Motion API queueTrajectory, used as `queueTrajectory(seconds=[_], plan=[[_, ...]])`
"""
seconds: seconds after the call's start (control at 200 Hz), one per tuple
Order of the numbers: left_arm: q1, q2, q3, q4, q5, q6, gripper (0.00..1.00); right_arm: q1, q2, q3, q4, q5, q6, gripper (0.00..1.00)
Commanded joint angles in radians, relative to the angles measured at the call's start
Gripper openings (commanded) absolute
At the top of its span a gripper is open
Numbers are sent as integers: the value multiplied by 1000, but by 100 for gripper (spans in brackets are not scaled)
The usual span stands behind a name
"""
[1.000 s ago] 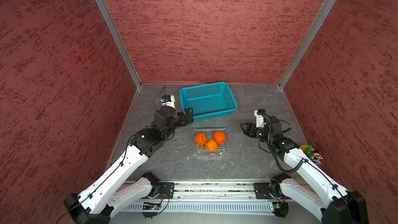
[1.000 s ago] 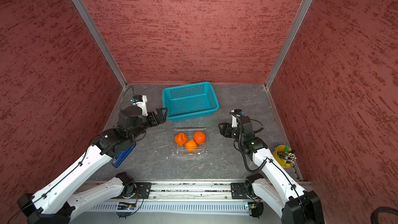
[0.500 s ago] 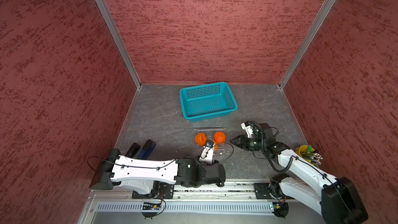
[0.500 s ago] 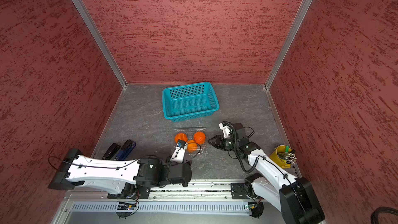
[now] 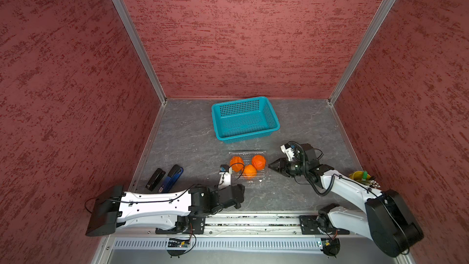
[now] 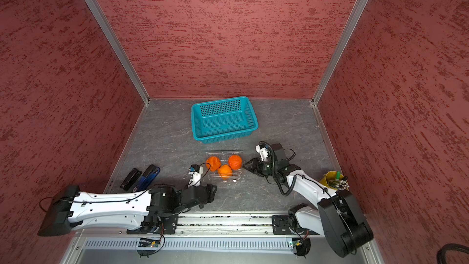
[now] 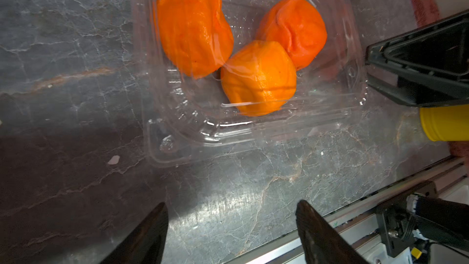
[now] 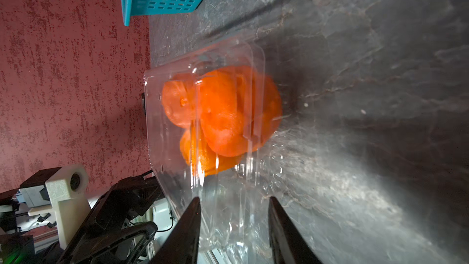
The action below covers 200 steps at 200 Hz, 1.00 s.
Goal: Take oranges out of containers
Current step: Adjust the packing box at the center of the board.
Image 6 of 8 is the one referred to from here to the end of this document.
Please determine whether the right circuit board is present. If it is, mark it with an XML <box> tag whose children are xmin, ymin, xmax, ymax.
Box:
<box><xmin>290</xmin><ymin>238</ymin><xmax>303</xmax><ymax>249</ymax></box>

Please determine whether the teal plastic basket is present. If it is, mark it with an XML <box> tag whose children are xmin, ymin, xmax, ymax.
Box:
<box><xmin>191</xmin><ymin>97</ymin><xmax>258</xmax><ymax>144</ymax></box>

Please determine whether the black stapler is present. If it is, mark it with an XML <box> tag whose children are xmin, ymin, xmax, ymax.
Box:
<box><xmin>120</xmin><ymin>168</ymin><xmax>142</xmax><ymax>191</ymax></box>

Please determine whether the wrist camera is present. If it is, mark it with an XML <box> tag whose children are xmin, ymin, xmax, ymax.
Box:
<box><xmin>255</xmin><ymin>141</ymin><xmax>287</xmax><ymax>162</ymax></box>
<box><xmin>188</xmin><ymin>165</ymin><xmax>204</xmax><ymax>187</ymax></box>

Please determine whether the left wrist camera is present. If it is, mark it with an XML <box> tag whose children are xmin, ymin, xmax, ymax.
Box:
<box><xmin>188</xmin><ymin>165</ymin><xmax>204</xmax><ymax>187</ymax></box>

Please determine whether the yellow cup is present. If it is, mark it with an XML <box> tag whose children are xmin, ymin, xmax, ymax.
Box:
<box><xmin>320</xmin><ymin>171</ymin><xmax>344</xmax><ymax>190</ymax></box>

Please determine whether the left circuit board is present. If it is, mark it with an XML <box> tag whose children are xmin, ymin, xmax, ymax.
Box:
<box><xmin>138</xmin><ymin>238</ymin><xmax>162</xmax><ymax>249</ymax></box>

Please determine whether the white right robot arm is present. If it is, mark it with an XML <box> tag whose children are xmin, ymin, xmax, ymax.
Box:
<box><xmin>243</xmin><ymin>158</ymin><xmax>374</xmax><ymax>258</ymax></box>

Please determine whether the circuit board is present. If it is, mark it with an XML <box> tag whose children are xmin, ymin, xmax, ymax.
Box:
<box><xmin>290</xmin><ymin>238</ymin><xmax>303</xmax><ymax>249</ymax></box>
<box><xmin>138</xmin><ymin>238</ymin><xmax>162</xmax><ymax>249</ymax></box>

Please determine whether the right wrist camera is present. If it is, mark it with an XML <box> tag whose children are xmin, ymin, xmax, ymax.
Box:
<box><xmin>255</xmin><ymin>141</ymin><xmax>287</xmax><ymax>162</ymax></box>

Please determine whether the aluminium mounting rail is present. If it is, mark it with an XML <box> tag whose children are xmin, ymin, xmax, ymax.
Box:
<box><xmin>126</xmin><ymin>211</ymin><xmax>371</xmax><ymax>236</ymax></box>

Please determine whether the bundle of pens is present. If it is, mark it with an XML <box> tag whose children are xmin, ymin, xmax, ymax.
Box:
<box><xmin>328</xmin><ymin>176</ymin><xmax>349</xmax><ymax>191</ymax></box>

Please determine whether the black cable loop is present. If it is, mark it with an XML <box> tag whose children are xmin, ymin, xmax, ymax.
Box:
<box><xmin>437</xmin><ymin>243</ymin><xmax>469</xmax><ymax>264</ymax></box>

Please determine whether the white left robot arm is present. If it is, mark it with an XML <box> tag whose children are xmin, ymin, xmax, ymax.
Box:
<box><xmin>37</xmin><ymin>184</ymin><xmax>217</xmax><ymax>237</ymax></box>

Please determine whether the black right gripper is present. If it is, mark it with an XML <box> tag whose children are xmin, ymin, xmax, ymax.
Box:
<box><xmin>242</xmin><ymin>158</ymin><xmax>278</xmax><ymax>178</ymax></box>

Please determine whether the blue stapler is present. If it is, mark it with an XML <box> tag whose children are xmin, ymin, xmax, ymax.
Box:
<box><xmin>133</xmin><ymin>165</ymin><xmax>161</xmax><ymax>192</ymax></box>

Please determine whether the clear plastic clamshell container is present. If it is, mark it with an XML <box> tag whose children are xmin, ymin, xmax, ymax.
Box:
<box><xmin>205</xmin><ymin>150</ymin><xmax>245</xmax><ymax>184</ymax></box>

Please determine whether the orange fruit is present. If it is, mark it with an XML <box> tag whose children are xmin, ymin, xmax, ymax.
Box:
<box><xmin>206</xmin><ymin>156</ymin><xmax>222</xmax><ymax>172</ymax></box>
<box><xmin>217</xmin><ymin>165</ymin><xmax>233</xmax><ymax>180</ymax></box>
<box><xmin>228</xmin><ymin>155</ymin><xmax>243</xmax><ymax>171</ymax></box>

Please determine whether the orange fruit front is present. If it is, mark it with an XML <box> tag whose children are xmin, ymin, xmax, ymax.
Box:
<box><xmin>217</xmin><ymin>165</ymin><xmax>233</xmax><ymax>180</ymax></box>

